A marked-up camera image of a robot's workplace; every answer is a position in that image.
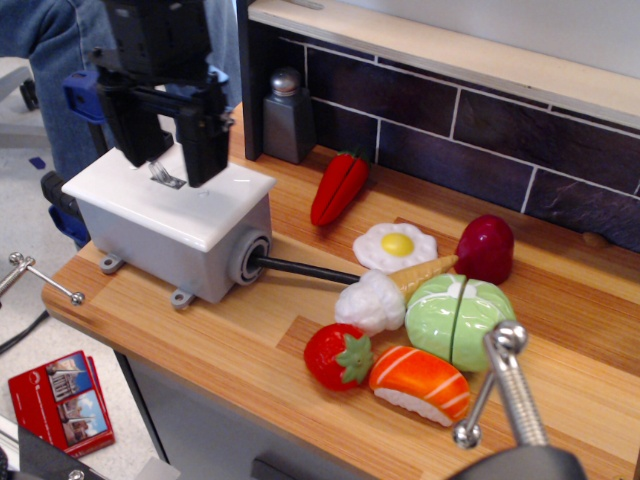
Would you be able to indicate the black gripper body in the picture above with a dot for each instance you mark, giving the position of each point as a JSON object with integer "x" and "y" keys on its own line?
{"x": 161, "y": 72}

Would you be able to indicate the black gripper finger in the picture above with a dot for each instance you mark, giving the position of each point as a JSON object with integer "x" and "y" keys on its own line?
{"x": 133, "y": 117}
{"x": 204, "y": 136}

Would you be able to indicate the clear light switch toggle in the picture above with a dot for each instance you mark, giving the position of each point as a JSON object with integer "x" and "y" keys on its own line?
{"x": 161, "y": 175}

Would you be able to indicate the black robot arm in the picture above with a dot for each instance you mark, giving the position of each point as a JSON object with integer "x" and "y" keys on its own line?
{"x": 155, "y": 15}

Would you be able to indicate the blue bar clamp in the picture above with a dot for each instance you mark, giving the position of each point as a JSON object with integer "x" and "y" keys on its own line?
{"x": 109, "y": 188}

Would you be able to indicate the grey salt shaker toy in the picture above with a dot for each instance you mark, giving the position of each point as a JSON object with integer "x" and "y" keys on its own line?
{"x": 289, "y": 131}

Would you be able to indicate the person legs in jeans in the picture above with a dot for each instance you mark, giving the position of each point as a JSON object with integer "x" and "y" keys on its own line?
{"x": 56, "y": 38}

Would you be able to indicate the red chili pepper toy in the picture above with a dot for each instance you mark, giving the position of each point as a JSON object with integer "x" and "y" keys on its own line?
{"x": 343, "y": 179}

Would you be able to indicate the fried egg toy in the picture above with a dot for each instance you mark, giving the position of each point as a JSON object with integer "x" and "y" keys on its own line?
{"x": 392, "y": 247}

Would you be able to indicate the ice cream cone toy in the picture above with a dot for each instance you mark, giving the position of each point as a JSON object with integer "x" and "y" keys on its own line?
{"x": 377, "y": 302}

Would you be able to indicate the red strawberry toy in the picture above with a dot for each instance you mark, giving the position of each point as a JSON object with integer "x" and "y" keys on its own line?
{"x": 339, "y": 356}

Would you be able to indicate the red booklet on floor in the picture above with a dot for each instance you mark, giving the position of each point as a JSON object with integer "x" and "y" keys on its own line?
{"x": 61, "y": 402}

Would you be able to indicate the dark red plum toy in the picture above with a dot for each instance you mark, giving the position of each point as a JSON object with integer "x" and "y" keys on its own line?
{"x": 485, "y": 250}

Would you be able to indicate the green cabbage toy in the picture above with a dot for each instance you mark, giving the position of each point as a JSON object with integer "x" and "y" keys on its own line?
{"x": 449, "y": 315}

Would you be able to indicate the salmon sushi toy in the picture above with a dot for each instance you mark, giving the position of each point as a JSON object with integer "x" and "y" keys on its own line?
{"x": 422, "y": 383}

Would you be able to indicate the black device bottom left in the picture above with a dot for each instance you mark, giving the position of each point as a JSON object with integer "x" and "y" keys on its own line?
{"x": 26, "y": 456}

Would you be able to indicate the wooden shelf with tiled back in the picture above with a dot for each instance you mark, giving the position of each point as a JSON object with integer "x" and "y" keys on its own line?
{"x": 549, "y": 138}

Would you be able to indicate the metal clamp screw right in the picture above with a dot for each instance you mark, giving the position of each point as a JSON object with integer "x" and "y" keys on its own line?
{"x": 502, "y": 346}

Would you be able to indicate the grey electrical switch box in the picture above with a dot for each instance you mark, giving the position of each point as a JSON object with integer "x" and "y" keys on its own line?
{"x": 220, "y": 225}

